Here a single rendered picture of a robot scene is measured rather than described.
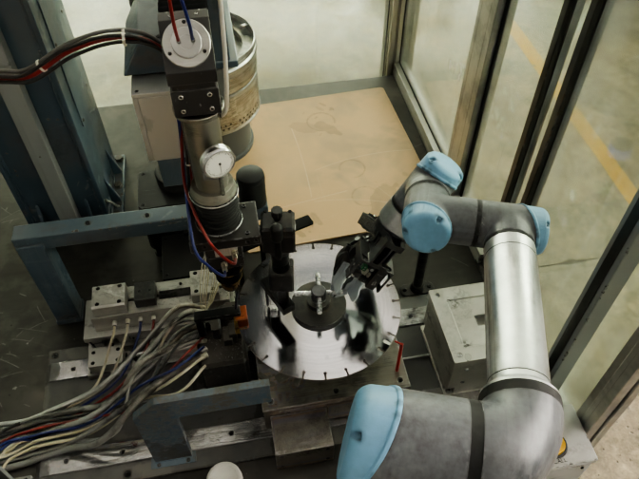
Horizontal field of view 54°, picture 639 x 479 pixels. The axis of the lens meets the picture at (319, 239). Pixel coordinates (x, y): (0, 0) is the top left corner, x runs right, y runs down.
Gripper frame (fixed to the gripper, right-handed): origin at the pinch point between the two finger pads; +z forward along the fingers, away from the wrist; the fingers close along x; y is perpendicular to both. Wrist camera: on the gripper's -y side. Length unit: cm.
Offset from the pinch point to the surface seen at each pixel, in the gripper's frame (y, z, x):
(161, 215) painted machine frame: -12.4, 10.8, -35.9
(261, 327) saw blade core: 6.0, 11.7, -10.4
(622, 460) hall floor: -25, 35, 129
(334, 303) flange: 1.3, 2.6, 0.9
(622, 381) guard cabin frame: 26, -27, 38
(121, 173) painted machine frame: -58, 39, -48
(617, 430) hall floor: -35, 33, 130
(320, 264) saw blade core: -9.5, 3.1, -2.1
